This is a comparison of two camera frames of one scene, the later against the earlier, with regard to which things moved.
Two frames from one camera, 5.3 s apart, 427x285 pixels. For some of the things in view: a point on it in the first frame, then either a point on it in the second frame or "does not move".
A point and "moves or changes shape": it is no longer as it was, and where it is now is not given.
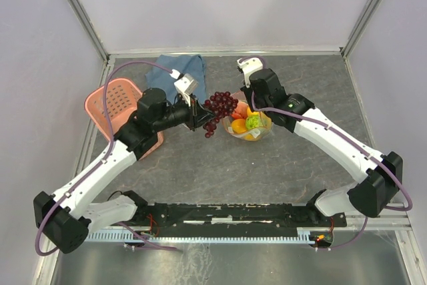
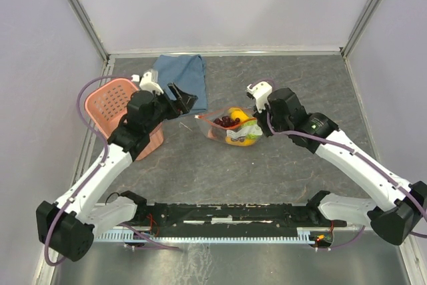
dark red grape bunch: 220,104 -> 226,121
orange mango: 239,125 -> 241,141
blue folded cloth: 192,65 does not move
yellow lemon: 249,136 -> 237,113
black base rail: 187,219 does not move
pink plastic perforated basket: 121,99 does not move
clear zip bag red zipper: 245,124 moves or changes shape
